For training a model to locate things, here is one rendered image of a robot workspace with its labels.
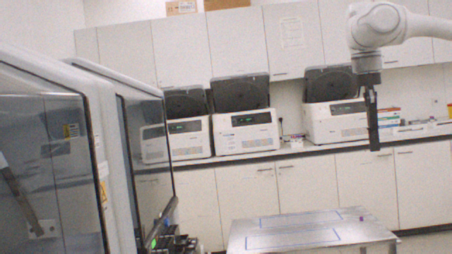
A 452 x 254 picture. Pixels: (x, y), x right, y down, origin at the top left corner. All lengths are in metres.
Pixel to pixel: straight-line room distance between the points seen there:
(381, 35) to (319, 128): 2.48
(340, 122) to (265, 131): 0.64
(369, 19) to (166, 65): 2.87
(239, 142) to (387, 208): 1.40
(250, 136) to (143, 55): 1.24
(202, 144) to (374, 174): 1.49
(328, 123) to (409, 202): 1.00
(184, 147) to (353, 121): 1.44
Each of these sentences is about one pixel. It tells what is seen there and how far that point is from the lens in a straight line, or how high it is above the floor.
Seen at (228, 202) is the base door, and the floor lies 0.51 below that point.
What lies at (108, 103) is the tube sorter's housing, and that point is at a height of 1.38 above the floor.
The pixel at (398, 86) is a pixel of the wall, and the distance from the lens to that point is 4.36.
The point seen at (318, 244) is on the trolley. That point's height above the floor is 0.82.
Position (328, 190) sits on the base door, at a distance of 3.57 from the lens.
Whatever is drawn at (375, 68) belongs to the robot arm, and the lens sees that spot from 1.24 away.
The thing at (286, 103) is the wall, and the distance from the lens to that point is 4.06.
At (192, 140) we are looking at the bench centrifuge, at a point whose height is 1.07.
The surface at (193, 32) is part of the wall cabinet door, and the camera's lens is 3.76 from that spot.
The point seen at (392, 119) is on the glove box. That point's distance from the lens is 4.09.
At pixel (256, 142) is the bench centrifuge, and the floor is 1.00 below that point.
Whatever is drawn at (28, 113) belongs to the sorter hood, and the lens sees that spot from 0.61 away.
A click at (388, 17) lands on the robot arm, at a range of 1.06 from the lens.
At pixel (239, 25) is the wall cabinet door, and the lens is 3.75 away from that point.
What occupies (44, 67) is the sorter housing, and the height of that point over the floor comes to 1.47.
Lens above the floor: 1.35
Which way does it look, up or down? 3 degrees down
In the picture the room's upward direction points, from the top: 7 degrees counter-clockwise
